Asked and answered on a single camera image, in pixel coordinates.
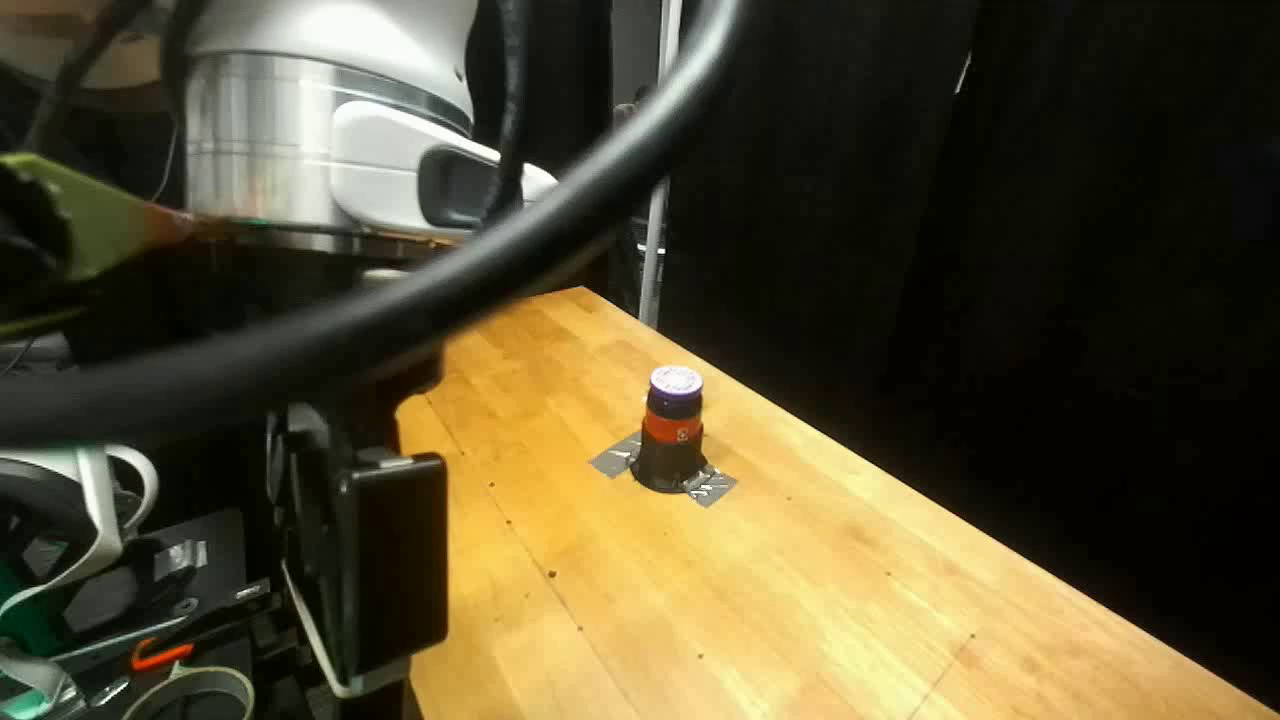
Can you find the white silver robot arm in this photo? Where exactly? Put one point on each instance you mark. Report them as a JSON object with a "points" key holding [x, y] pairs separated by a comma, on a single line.
{"points": [[264, 121]]}

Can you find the small orange clip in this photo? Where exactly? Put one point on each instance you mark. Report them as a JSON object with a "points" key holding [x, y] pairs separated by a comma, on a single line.
{"points": [[162, 653]]}

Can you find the grey duct tape piece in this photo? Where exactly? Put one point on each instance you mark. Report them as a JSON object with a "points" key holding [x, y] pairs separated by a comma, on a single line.
{"points": [[618, 459], [711, 484]]}

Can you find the green flat panel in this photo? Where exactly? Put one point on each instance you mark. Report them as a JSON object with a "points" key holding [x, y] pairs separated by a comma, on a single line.
{"points": [[112, 213]]}

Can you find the grey metal pole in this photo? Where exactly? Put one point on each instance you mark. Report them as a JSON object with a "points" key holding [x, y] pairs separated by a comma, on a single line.
{"points": [[654, 255]]}

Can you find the black curtain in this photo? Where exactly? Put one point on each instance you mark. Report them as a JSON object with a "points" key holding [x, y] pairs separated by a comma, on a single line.
{"points": [[1043, 200]]}

